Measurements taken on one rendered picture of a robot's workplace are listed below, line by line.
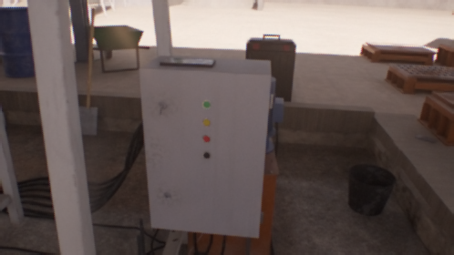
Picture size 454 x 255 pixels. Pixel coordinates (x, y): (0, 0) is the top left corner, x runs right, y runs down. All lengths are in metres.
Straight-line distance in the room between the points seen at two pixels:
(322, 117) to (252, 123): 2.50
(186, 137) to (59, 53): 0.49
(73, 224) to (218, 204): 0.52
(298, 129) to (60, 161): 2.93
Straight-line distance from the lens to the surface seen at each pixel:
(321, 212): 2.60
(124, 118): 3.81
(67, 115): 0.81
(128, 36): 5.05
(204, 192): 1.19
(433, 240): 2.47
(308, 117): 3.50
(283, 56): 3.55
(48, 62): 0.81
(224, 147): 1.09
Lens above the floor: 1.48
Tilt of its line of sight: 22 degrees down
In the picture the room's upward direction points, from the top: 2 degrees clockwise
